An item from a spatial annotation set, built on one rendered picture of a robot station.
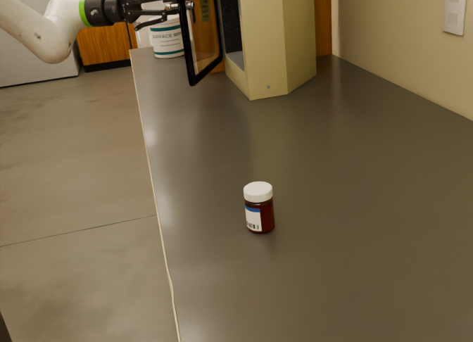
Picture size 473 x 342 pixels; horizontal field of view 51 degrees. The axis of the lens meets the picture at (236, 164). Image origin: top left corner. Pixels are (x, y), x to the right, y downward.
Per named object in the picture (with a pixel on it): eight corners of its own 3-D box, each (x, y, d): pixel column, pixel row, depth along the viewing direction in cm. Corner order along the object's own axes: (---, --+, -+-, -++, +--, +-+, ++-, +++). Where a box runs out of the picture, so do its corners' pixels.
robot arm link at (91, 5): (98, -9, 145) (105, 23, 149) (77, -4, 135) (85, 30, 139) (117, -11, 144) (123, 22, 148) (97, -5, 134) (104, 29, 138)
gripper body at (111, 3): (108, 27, 140) (137, 24, 137) (101, -5, 136) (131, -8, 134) (119, 22, 146) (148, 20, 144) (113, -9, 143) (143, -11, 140)
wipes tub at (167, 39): (184, 49, 209) (179, 13, 203) (188, 55, 197) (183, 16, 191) (153, 53, 207) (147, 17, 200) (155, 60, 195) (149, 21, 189)
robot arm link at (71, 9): (47, -14, 145) (65, 15, 154) (32, 15, 138) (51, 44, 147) (89, -18, 141) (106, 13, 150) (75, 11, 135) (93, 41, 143)
